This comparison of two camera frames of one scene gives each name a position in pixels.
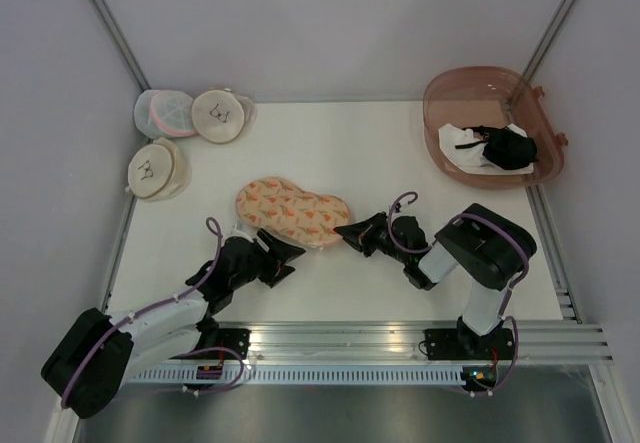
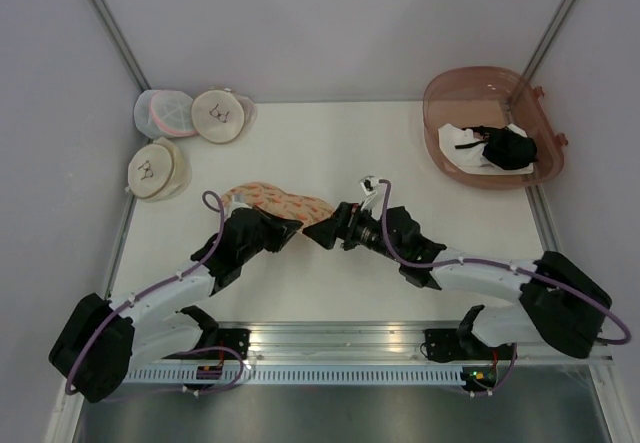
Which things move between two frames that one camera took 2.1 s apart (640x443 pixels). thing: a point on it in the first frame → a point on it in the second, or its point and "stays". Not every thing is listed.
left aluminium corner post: [111, 24] stays
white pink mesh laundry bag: [164, 114] stays
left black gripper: [279, 252] → [282, 230]
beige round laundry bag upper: [222, 115] stays
